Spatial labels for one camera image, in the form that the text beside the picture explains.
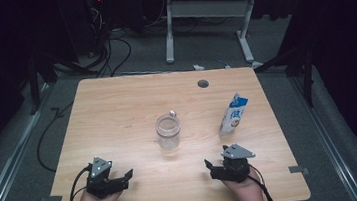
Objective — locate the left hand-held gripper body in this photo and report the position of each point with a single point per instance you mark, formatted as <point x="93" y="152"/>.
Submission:
<point x="103" y="185"/>

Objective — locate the white scrap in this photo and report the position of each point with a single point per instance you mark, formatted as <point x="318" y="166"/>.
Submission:
<point x="198" y="67"/>

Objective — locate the black metal stand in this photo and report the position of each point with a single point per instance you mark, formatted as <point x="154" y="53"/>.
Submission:
<point x="308" y="80"/>
<point x="34" y="85"/>

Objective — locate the dark box with red light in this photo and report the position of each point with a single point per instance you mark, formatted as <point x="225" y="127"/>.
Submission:
<point x="96" y="8"/>

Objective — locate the clear glass jar with lid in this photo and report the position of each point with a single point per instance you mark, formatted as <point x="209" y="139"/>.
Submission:
<point x="169" y="138"/>

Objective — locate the desk with white metal frame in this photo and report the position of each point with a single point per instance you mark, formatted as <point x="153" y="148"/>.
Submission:
<point x="210" y="8"/>

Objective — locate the round dark table grommet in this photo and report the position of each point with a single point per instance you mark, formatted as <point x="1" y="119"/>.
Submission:
<point x="203" y="84"/>

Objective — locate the metal floor rail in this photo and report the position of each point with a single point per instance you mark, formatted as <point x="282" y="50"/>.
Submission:
<point x="6" y="172"/>
<point x="322" y="132"/>

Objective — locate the person's right hand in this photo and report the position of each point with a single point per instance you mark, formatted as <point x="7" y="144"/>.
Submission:
<point x="248" y="195"/>

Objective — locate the grey tape strip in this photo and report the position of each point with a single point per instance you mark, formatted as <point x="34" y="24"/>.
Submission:
<point x="51" y="200"/>
<point x="298" y="169"/>

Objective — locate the white and blue pouch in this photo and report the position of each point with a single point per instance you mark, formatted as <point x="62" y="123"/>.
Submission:
<point x="233" y="116"/>

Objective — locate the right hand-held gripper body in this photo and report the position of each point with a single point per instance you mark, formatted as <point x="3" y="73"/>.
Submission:
<point x="235" y="168"/>

